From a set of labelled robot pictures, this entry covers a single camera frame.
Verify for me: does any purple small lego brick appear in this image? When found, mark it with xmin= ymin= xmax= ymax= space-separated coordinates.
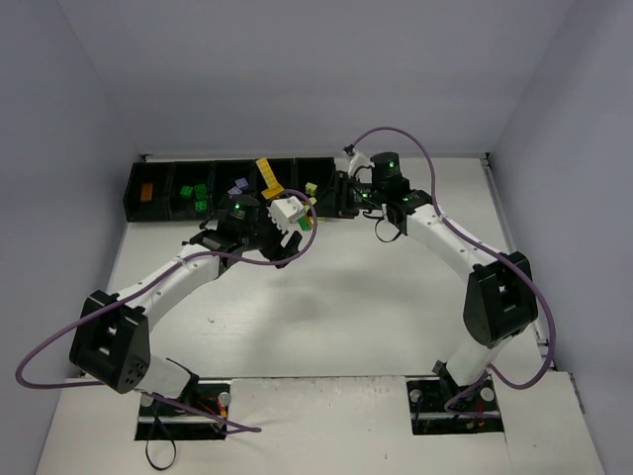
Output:
xmin=234 ymin=178 xmax=249 ymax=190

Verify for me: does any yellow small lego brick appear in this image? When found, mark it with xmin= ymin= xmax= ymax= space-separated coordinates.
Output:
xmin=255 ymin=157 xmax=284 ymax=201

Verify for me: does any lime rounded lego brick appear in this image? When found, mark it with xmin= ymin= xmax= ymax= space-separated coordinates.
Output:
xmin=305 ymin=182 xmax=317 ymax=196

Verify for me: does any green lime brown lego cluster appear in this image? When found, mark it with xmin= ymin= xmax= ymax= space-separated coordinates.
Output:
xmin=298 ymin=216 xmax=314 ymax=232

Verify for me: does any green small lego brick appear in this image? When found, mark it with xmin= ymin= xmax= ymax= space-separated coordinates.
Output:
xmin=179 ymin=186 xmax=194 ymax=199

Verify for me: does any orange lego brick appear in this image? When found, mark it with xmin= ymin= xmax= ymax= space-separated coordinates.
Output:
xmin=139 ymin=183 xmax=153 ymax=203

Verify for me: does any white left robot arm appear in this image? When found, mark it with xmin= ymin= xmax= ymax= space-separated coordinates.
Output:
xmin=69 ymin=190 xmax=306 ymax=399

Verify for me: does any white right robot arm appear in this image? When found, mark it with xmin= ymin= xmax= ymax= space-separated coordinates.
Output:
xmin=335 ymin=146 xmax=538 ymax=388

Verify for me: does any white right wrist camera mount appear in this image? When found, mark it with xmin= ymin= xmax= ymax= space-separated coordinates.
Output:
xmin=343 ymin=143 xmax=372 ymax=176

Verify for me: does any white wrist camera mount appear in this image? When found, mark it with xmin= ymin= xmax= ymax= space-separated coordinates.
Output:
xmin=343 ymin=143 xmax=372 ymax=176
xmin=268 ymin=196 xmax=306 ymax=233

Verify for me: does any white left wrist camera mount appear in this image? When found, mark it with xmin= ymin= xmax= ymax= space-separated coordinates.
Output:
xmin=268 ymin=196 xmax=306 ymax=233

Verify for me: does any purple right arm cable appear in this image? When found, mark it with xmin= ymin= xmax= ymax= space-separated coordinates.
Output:
xmin=345 ymin=126 xmax=556 ymax=418

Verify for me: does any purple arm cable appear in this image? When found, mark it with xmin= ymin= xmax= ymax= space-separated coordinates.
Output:
xmin=15 ymin=188 xmax=318 ymax=434
xmin=345 ymin=126 xmax=556 ymax=418

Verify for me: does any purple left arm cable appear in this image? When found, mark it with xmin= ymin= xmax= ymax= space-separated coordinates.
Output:
xmin=15 ymin=188 xmax=318 ymax=434

